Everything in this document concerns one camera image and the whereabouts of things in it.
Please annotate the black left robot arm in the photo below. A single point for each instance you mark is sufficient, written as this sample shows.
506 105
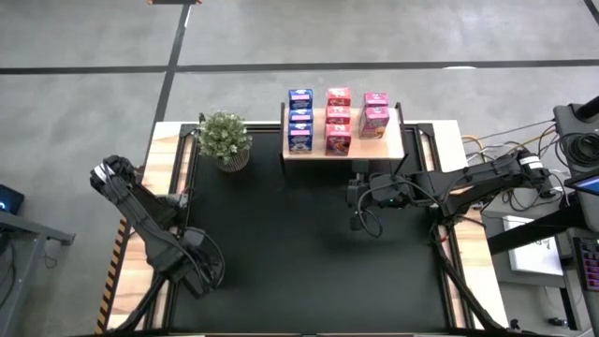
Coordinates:
135 210

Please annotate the red button keypad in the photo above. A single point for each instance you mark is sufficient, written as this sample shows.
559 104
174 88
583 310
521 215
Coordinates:
590 262

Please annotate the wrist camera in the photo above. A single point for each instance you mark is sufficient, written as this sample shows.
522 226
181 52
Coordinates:
355 195
193 237

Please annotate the tablet with blue screen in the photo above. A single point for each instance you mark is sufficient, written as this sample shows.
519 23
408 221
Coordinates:
589 185

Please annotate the wooden shelf with black frame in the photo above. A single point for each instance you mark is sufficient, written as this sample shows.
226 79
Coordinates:
374 147

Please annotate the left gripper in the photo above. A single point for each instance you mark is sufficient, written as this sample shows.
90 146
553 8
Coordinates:
187 264

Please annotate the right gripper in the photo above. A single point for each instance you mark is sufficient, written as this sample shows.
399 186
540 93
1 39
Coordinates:
393 192

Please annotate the blue lit device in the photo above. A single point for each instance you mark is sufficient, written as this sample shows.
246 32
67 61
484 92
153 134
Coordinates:
9 201

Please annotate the green plant in striped pot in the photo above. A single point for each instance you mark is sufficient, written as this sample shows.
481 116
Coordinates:
224 136

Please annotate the yellow black hazard tape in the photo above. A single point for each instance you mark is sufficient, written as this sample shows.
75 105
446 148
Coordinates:
112 276

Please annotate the Froot Loops cereal box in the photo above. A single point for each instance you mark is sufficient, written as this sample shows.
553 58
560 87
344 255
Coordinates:
338 115
339 96
338 139

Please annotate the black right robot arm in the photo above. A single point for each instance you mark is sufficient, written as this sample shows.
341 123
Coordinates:
482 180

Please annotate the grey desk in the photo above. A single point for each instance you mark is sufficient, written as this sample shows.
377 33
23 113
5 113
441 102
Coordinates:
18 234

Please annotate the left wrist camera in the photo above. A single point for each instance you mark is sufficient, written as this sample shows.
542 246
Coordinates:
193 237

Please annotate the grey equipment stand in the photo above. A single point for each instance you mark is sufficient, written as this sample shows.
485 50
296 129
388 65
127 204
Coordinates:
568 117

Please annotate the Raisin Bran cereal box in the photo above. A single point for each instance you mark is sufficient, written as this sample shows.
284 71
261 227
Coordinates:
375 99
373 122

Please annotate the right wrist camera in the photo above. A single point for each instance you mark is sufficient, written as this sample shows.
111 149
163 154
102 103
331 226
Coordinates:
355 195

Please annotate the Frosted Flakes cereal box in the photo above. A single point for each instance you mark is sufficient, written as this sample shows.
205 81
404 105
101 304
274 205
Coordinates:
300 116
300 99
300 138

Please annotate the white flat panel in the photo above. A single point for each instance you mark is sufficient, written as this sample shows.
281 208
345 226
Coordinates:
533 255

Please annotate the black support bar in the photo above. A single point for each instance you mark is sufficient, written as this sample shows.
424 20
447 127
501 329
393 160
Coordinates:
529 236

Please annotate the black aluminium table frame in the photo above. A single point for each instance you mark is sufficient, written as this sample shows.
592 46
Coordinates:
433 145

